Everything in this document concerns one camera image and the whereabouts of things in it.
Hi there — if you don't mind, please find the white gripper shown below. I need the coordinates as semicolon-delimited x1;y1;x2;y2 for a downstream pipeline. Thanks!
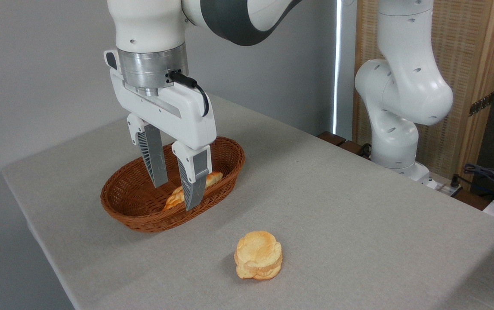
104;50;217;211

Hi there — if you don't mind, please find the round golden bread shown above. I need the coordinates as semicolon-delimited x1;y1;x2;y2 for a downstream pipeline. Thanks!
234;231;283;281

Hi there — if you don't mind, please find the long golden bread roll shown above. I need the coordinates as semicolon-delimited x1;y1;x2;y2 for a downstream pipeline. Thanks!
164;171;224;211

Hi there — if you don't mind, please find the brown woven wicker basket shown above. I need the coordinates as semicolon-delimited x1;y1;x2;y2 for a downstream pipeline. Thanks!
100;136;245;233

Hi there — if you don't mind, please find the dark brown wooden bench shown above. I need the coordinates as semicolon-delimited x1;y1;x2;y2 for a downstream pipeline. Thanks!
317;131;372;160

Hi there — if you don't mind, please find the grey tablecloth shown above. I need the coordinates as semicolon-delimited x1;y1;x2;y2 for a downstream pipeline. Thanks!
1;95;494;310

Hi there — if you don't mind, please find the wooden rattan folding screen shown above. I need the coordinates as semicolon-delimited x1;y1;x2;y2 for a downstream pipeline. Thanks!
352;0;494;192

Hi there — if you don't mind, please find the metal screen hinge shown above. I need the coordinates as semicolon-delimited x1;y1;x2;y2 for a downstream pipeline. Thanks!
469;92;494;117

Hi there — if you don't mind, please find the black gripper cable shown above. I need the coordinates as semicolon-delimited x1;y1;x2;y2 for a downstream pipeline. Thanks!
167;70;210;118

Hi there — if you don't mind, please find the bundle of dark cables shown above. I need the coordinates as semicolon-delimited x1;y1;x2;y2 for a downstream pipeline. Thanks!
463;163;494;203

